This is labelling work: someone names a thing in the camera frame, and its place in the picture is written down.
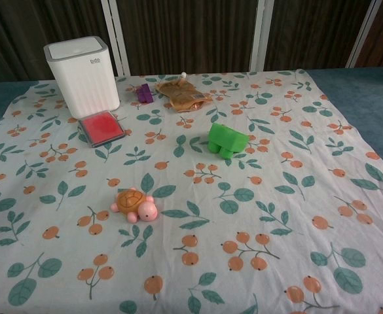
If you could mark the red ink pad clear case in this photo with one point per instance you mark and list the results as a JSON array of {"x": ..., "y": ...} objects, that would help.
[{"x": 101, "y": 129}]

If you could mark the fruit and leaf patterned tablecloth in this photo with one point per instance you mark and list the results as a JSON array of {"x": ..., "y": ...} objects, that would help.
[{"x": 211, "y": 229}]

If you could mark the brown spout pouch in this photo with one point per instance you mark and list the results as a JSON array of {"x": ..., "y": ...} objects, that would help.
[{"x": 181, "y": 95}]

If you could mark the dark brown ribbed screen panel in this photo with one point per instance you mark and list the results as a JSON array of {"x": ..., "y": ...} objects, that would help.
[{"x": 191, "y": 36}]

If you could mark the green block toy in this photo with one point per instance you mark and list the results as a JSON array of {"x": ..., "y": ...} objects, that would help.
[{"x": 227, "y": 139}]

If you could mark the pink turtle toy orange shell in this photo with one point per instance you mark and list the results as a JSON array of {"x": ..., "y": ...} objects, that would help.
[{"x": 135, "y": 204}]

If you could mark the white desktop trash bin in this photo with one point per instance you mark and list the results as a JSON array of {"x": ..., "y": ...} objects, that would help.
[{"x": 83, "y": 81}]

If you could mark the white screen frame post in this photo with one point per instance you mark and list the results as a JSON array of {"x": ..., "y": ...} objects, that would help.
[
  {"x": 363, "y": 31},
  {"x": 260, "y": 34},
  {"x": 115, "y": 36}
]

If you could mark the purple small block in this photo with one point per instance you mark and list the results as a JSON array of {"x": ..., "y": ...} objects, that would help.
[{"x": 144, "y": 93}]

